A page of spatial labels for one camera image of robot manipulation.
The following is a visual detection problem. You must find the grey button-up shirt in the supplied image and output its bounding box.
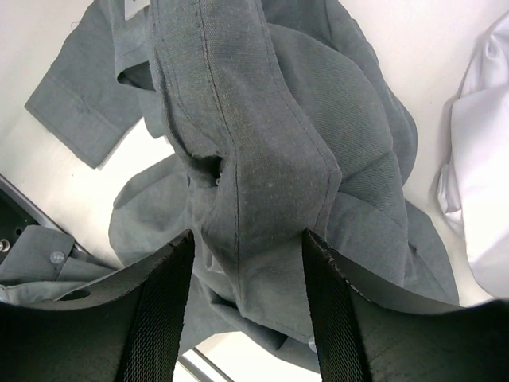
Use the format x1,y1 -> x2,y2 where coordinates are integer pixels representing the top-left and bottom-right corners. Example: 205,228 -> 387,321
25,1 -> 459,371

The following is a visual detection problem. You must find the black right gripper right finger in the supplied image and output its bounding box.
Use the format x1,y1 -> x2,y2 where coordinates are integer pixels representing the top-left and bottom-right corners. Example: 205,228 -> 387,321
303,231 -> 508,381

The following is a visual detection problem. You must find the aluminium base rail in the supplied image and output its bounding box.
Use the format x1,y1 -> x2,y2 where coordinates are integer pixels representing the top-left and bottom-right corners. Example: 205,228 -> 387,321
1,177 -> 113,273

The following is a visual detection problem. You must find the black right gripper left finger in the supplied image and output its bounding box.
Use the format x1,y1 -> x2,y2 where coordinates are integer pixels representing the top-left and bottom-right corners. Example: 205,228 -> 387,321
1,230 -> 194,381

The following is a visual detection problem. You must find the white hanging shirt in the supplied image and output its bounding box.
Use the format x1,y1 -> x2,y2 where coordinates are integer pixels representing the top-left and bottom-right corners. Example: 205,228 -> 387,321
437,15 -> 508,298

